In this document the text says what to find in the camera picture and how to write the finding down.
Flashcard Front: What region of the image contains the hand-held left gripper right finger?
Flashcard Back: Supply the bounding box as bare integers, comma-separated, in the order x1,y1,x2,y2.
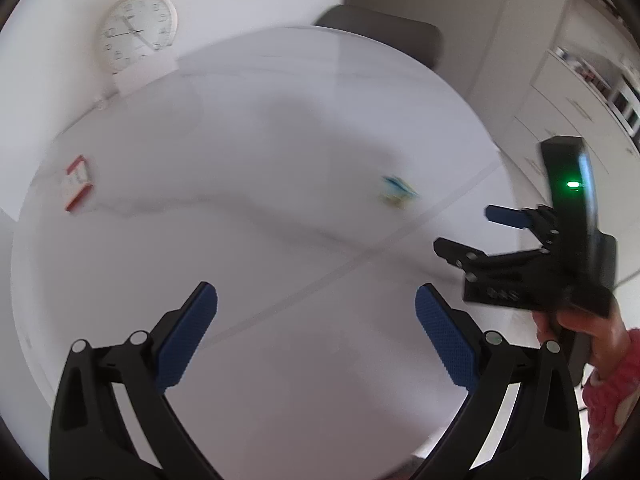
414,283,583,480

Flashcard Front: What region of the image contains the blue and yellow wrapper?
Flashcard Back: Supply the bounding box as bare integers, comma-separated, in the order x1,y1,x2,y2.
378,174,420,207

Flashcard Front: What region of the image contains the person's right hand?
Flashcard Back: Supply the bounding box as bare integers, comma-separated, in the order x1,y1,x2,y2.
532,305,631,378

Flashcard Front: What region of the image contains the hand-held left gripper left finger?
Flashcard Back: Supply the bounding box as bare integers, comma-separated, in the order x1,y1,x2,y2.
48,281,226,480

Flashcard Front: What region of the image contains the red and white small box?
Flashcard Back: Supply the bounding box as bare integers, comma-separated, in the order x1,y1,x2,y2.
62,154,96,213

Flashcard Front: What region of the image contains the shelf with books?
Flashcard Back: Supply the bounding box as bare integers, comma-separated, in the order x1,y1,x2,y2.
550,0,640,136

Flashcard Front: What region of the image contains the white drawer cabinet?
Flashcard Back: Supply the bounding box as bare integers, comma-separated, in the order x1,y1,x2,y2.
510,47,640,201

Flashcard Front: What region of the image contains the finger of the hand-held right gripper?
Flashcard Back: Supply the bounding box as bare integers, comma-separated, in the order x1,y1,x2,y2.
484,204,558,242
433,237,552,282

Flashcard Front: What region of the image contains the round white wall clock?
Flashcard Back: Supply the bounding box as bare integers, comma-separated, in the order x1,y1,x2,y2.
96,0,178,73

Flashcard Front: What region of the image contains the grey chair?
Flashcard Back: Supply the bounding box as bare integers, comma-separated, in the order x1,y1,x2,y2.
312,4,445,68

